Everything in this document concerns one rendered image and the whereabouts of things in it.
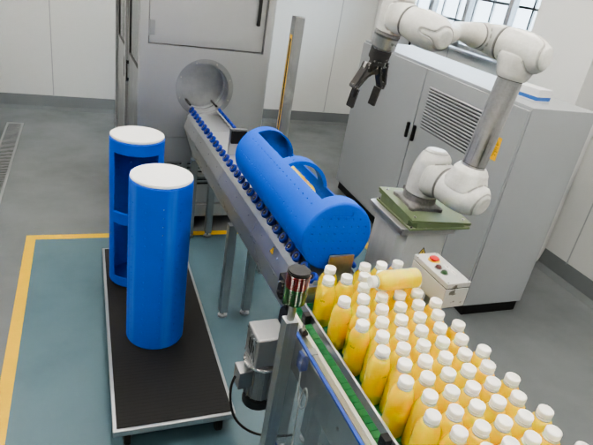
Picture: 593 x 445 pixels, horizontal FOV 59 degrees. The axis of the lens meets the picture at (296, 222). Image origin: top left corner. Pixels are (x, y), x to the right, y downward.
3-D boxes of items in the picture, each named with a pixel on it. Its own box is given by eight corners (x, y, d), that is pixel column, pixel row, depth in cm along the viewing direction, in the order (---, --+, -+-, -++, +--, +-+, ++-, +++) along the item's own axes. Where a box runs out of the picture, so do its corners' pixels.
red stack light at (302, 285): (303, 277, 145) (305, 266, 143) (311, 290, 139) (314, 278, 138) (281, 279, 142) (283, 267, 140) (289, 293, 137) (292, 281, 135)
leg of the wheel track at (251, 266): (247, 309, 330) (259, 220, 302) (250, 315, 325) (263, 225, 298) (238, 310, 327) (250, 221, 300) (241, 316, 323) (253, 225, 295)
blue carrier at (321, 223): (282, 180, 278) (293, 128, 266) (360, 268, 207) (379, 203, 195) (230, 177, 266) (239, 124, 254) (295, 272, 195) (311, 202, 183)
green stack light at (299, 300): (300, 292, 147) (303, 278, 145) (309, 306, 142) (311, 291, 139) (278, 295, 144) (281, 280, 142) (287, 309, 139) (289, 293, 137)
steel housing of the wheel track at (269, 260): (220, 154, 389) (224, 109, 374) (356, 347, 215) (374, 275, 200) (181, 154, 378) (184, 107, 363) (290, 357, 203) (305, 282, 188)
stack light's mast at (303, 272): (296, 311, 149) (305, 262, 142) (304, 324, 144) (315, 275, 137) (275, 313, 147) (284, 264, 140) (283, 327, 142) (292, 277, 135)
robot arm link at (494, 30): (472, 14, 207) (500, 23, 199) (498, 21, 219) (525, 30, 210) (459, 48, 213) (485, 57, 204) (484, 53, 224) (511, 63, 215)
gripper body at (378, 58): (383, 52, 179) (373, 78, 183) (396, 52, 185) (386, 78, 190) (366, 43, 182) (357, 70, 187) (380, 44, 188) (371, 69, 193)
